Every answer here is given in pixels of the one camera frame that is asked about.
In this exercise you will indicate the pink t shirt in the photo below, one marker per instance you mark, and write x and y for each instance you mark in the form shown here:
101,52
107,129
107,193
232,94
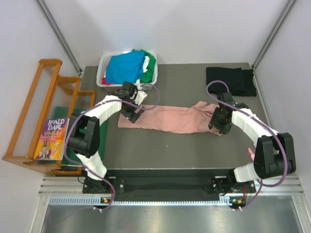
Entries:
174,119

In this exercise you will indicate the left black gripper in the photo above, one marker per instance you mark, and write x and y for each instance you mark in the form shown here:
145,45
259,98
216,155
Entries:
131,113

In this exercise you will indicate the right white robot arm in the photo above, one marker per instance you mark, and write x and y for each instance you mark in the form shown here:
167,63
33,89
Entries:
274,155

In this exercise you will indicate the blue t shirt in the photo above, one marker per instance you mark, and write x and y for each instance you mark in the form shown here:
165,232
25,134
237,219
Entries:
124,67

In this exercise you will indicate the red t shirt in basket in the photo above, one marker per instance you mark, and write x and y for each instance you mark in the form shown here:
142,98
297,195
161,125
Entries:
104,82

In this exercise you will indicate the grey slotted cable duct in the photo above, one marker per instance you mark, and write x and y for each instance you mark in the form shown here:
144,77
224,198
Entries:
102,201

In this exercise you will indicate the green book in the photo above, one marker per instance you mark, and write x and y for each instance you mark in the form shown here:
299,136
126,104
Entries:
62,112

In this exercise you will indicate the green t shirt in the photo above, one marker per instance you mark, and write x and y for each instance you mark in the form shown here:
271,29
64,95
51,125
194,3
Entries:
152,62

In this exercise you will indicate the white plastic laundry basket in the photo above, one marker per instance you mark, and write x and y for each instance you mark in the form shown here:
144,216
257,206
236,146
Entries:
103,63

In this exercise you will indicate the wooden rack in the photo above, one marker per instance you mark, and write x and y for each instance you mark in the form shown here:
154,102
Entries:
48,93

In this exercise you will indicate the folded black t shirt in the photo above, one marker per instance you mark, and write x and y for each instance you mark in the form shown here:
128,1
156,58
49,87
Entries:
238,80

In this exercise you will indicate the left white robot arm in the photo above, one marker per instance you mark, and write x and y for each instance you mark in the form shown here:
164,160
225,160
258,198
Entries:
84,138

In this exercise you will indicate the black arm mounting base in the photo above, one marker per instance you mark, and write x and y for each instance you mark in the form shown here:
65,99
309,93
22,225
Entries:
208,180

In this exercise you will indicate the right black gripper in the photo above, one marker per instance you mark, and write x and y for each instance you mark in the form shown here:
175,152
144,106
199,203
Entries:
223,129

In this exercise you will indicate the Roald Dahl book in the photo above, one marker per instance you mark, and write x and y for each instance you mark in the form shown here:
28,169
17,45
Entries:
51,141

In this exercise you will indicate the white t shirt in basket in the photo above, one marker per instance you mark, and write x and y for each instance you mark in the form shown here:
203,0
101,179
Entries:
144,75

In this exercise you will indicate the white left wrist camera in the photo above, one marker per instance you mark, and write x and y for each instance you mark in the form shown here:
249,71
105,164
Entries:
140,97

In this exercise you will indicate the pink small object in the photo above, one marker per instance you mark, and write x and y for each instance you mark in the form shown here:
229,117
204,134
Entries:
251,154

